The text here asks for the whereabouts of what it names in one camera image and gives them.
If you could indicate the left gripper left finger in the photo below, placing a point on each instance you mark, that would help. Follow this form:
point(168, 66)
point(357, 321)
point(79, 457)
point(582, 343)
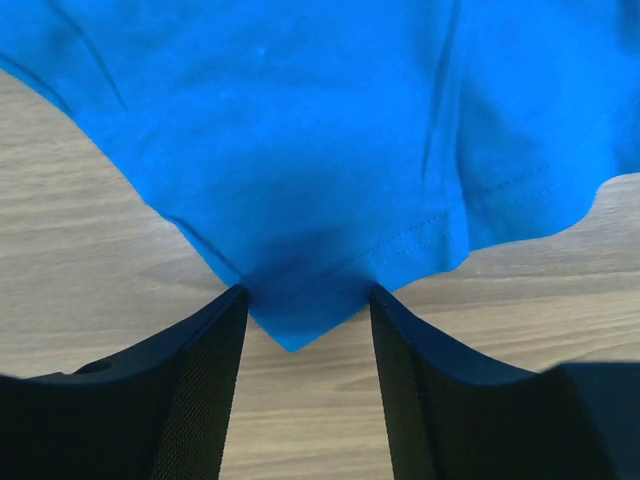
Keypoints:
point(159, 409)

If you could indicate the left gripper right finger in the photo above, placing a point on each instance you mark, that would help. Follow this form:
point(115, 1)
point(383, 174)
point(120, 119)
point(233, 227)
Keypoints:
point(452, 412)

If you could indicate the blue t shirt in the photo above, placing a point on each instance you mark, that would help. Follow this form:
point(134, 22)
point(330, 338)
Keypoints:
point(309, 150)

